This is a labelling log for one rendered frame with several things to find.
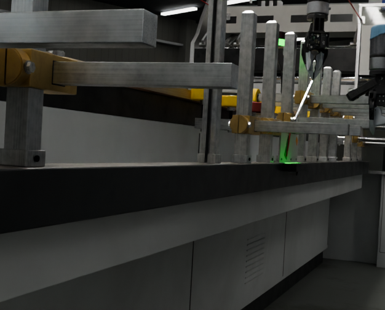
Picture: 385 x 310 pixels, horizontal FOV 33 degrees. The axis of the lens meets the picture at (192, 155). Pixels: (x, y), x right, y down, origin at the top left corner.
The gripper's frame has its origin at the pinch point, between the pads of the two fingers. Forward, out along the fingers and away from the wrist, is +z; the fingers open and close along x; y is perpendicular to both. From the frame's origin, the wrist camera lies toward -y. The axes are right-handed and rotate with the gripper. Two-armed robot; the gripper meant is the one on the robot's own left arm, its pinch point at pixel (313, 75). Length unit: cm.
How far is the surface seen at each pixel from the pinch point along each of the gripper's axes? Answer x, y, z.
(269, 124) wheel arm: -19, 46, 21
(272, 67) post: -16.6, 25.1, 1.8
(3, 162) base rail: -63, 141, 34
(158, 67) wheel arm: -43, 144, 20
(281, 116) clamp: -10.3, 3.4, 15.1
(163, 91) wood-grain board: -48, 55, 14
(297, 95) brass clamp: -2.1, -20.0, 5.1
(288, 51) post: -9.3, 1.4, -7.3
